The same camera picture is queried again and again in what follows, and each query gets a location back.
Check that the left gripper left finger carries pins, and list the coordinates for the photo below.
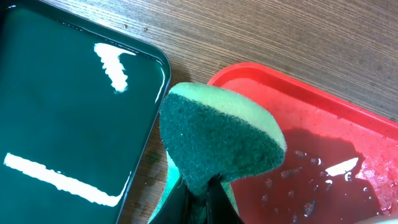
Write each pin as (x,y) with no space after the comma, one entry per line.
(176,208)

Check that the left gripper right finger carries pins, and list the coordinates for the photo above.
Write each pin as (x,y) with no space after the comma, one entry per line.
(219,209)

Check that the green yellow sponge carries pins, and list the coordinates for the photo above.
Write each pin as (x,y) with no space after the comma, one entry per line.
(208,131)

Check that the red plastic tray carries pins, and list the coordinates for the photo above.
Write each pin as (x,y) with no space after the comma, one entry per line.
(341,162)

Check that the black water tray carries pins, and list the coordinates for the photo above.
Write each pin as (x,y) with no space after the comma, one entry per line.
(78,103)

